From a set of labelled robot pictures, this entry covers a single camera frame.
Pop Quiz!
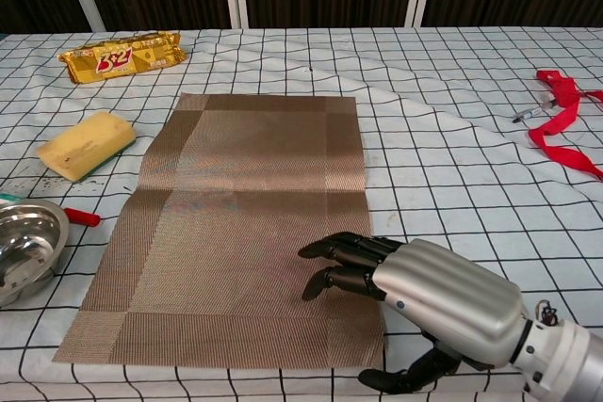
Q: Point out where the brown woven placemat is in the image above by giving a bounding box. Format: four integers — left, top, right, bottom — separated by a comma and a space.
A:
51, 93, 388, 370

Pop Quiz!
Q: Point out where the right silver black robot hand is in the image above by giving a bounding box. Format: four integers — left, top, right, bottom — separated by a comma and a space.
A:
298, 231, 536, 396

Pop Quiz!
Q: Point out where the red fabric ribbon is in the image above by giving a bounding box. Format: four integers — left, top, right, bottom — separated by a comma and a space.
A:
527, 69, 603, 182

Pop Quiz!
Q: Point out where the black silver pen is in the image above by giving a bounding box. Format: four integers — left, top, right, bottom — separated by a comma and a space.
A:
512, 96, 560, 124

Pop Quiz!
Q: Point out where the gold biscuit packet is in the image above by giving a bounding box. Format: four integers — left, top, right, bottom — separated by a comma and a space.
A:
57, 32, 188, 87

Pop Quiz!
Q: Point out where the green marker with red cap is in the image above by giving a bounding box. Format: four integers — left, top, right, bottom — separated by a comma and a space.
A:
0, 190, 102, 229

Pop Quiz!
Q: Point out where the stainless steel bowl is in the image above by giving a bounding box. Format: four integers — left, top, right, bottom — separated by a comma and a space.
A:
0, 198, 71, 308

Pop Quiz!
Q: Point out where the white black checkered tablecloth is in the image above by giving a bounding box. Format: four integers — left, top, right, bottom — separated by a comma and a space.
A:
0, 27, 603, 402

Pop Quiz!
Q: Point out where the yellow sponge with green pad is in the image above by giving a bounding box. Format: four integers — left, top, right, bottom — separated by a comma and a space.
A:
36, 110, 138, 184

